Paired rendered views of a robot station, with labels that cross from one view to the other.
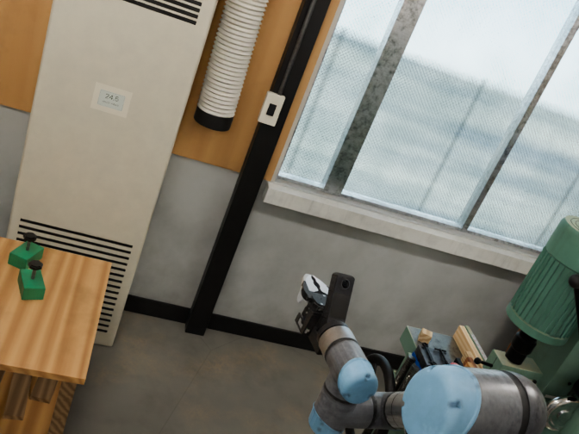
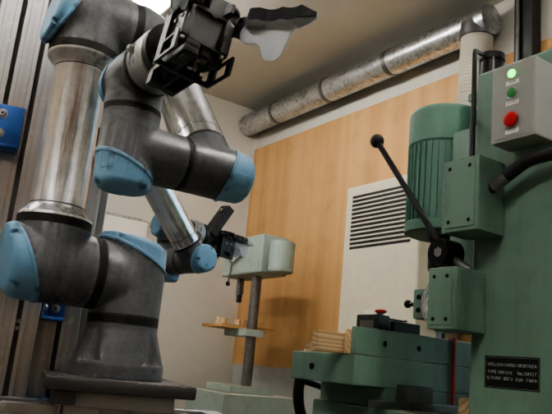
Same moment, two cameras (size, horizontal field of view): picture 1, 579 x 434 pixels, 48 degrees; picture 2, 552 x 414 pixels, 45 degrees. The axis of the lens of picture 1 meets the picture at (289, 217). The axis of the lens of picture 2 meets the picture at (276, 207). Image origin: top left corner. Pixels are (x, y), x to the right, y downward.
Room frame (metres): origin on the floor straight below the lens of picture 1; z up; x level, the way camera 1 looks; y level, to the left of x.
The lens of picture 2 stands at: (0.77, -2.11, 0.86)
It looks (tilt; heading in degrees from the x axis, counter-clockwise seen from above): 13 degrees up; 73
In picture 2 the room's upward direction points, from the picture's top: 6 degrees clockwise
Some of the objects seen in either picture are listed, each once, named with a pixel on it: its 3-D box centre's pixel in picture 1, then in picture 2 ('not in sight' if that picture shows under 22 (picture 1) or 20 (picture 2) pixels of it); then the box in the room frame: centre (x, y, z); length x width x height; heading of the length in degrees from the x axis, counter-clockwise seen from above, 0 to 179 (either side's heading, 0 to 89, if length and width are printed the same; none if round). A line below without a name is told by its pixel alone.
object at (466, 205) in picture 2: not in sight; (472, 198); (1.53, -0.99, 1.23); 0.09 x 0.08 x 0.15; 106
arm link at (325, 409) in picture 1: (339, 408); (171, 261); (1.06, -0.24, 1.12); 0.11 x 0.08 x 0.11; 117
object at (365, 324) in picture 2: (438, 366); (381, 325); (1.56, -0.55, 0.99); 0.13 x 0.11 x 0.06; 16
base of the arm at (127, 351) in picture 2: not in sight; (119, 347); (0.88, -0.96, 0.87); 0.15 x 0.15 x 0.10
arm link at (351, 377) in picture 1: (351, 372); (172, 227); (1.05, -0.23, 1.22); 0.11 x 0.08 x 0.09; 26
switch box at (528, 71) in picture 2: not in sight; (522, 104); (1.57, -1.09, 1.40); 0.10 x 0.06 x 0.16; 106
